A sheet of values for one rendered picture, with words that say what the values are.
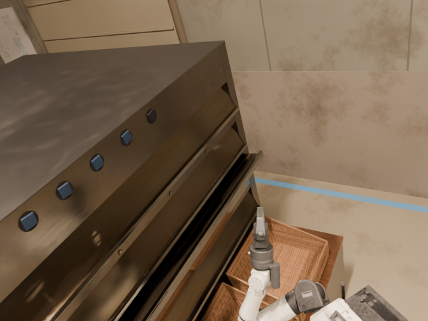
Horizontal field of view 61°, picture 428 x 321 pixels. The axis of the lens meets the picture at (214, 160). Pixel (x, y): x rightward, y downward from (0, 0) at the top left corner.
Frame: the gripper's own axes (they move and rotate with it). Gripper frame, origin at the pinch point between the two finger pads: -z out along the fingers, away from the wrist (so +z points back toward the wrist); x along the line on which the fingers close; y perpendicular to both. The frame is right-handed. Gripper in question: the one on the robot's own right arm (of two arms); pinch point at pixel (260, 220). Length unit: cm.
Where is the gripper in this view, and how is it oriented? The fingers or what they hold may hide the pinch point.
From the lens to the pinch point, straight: 138.3
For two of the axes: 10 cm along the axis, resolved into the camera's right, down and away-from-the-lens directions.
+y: -9.9, 0.4, 1.3
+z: 0.7, 9.7, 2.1
